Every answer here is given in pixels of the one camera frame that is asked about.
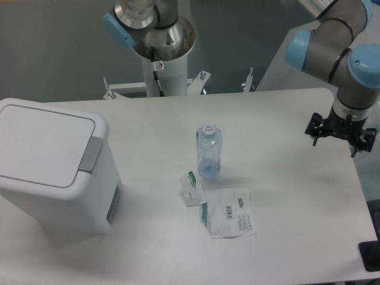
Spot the small white green packet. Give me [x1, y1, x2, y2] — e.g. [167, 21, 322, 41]
[179, 171, 207, 207]

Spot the white metal base frame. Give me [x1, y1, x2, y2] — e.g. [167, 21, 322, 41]
[103, 70, 211, 100]

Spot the clear plastic water bottle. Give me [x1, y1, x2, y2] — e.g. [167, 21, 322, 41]
[196, 123, 223, 180]

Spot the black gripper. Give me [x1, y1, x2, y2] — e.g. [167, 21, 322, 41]
[305, 108, 377, 157]

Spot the large white plastic package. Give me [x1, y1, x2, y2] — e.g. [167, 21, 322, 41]
[199, 188, 257, 239]

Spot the black cable on pedestal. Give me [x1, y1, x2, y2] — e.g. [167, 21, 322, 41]
[150, 46, 166, 97]

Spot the white push-lid trash can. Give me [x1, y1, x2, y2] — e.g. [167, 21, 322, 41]
[1, 98, 121, 235]

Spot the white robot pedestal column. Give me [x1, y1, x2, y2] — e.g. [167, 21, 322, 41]
[102, 0, 197, 98]

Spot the black device at table edge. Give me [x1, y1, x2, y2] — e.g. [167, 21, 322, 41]
[358, 240, 379, 272]

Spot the white cloth cover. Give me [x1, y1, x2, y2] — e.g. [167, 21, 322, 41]
[255, 20, 339, 91]

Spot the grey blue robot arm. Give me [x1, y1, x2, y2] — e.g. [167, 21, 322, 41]
[285, 1, 379, 157]

